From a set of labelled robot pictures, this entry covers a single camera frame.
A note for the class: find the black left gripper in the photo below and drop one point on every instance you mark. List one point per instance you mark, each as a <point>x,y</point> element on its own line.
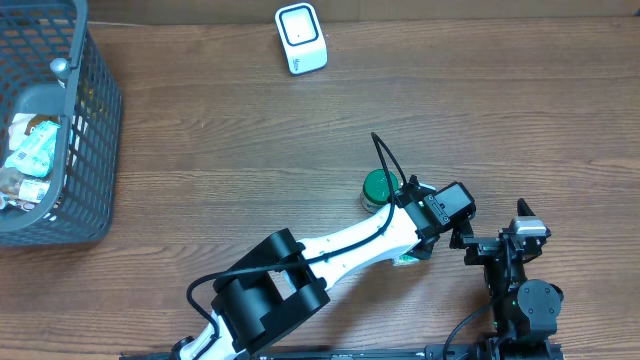
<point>427,258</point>

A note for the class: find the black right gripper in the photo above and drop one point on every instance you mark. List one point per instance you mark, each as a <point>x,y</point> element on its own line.
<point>491,250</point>

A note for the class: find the teal Kleenex tissue pack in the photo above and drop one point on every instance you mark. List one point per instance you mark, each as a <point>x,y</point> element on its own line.
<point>405,260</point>

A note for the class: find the green lid jar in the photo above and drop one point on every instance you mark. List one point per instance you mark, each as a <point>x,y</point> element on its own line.
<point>375,190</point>

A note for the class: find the silver capped amber bottle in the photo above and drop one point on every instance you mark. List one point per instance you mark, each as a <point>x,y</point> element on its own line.
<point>61,68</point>

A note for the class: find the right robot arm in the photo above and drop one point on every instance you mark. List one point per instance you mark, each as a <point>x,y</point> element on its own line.
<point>525,310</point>

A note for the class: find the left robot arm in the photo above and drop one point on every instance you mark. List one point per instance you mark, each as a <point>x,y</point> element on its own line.
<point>282,282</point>

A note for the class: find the white barcode scanner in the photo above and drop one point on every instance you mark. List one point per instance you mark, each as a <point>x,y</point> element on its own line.
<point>302,38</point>

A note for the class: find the teal snack packet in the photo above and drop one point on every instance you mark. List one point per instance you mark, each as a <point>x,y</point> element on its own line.
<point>35,155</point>

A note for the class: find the grey plastic shopping basket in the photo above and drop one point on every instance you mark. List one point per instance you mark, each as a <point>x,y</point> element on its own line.
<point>79,204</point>

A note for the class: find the brown snack packet with label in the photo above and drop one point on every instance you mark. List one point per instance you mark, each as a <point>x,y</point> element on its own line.
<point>20,190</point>

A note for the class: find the beige brown snack packet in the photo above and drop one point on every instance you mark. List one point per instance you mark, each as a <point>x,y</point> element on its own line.
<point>23,125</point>

